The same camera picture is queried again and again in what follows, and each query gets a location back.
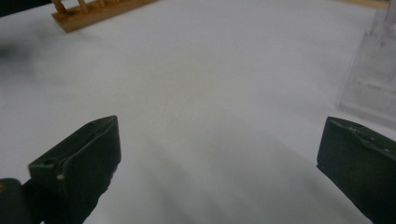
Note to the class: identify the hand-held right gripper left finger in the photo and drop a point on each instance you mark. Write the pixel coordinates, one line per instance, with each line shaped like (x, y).
(84, 161)

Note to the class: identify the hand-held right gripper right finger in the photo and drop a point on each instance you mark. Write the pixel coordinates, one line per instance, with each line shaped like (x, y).
(361, 168)

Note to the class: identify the white table sheet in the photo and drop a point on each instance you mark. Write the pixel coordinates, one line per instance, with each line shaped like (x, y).
(202, 77)

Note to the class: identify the wooden test tube rack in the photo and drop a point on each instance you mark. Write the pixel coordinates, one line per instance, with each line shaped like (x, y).
(84, 19)

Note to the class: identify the clear tubes with red caps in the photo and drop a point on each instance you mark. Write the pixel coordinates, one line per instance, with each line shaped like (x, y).
(373, 84)

